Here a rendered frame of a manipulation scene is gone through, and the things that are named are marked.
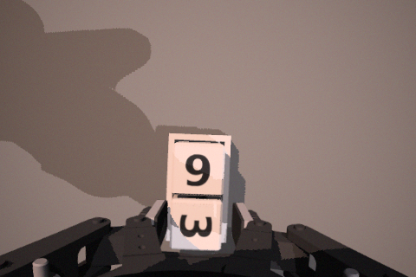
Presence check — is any peach calendar cube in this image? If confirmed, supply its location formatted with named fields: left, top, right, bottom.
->
left=171, top=141, right=225, bottom=196
left=170, top=195, right=223, bottom=251

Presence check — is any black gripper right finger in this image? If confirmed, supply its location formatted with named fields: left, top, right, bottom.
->
left=224, top=203, right=408, bottom=277

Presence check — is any cream rectangular tray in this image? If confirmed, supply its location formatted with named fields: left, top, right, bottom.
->
left=166, top=133, right=231, bottom=242

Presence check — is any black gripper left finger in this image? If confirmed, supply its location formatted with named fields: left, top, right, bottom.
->
left=0, top=200, right=168, bottom=277

